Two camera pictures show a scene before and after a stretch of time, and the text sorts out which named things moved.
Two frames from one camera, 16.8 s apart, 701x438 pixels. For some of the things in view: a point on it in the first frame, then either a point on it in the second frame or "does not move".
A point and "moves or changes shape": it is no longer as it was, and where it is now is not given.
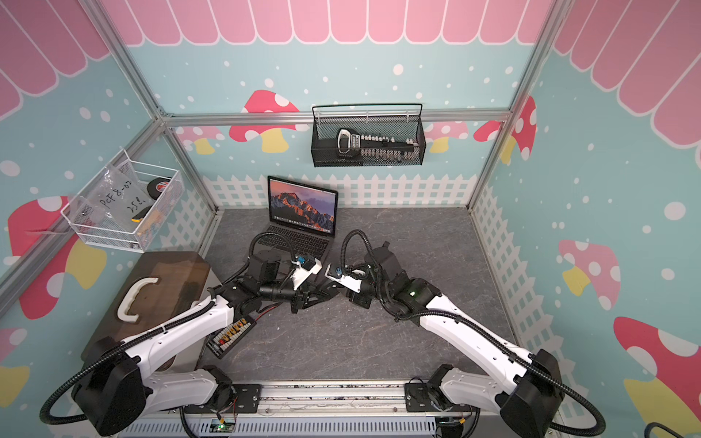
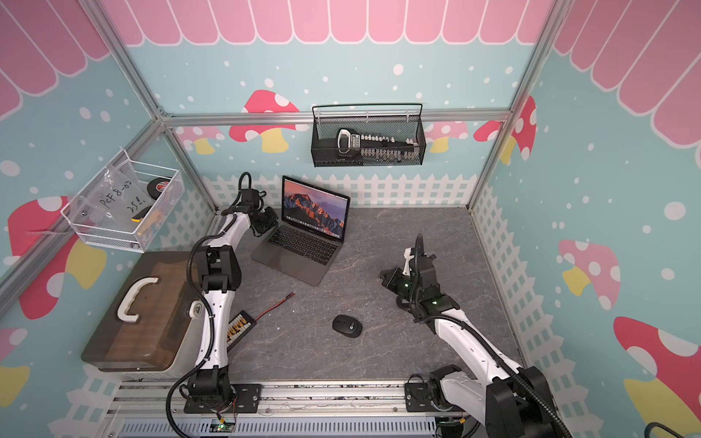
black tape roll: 156,186 does not move
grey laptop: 304,213 moves or changes shape
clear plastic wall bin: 124,205 does not move
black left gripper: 302,297 -> 273,221
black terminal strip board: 218,345 does not move
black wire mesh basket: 368,140 does not move
